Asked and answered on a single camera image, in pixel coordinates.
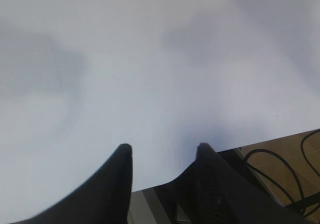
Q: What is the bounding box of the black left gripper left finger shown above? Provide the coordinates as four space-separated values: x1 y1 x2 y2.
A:
22 143 132 224

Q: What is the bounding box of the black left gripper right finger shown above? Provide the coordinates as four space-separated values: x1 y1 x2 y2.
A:
195 143 309 224

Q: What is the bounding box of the black floor cable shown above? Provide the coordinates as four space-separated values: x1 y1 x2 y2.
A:
243 128 320 219

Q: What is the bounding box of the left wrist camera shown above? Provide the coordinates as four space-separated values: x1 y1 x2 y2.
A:
155 146 290 224

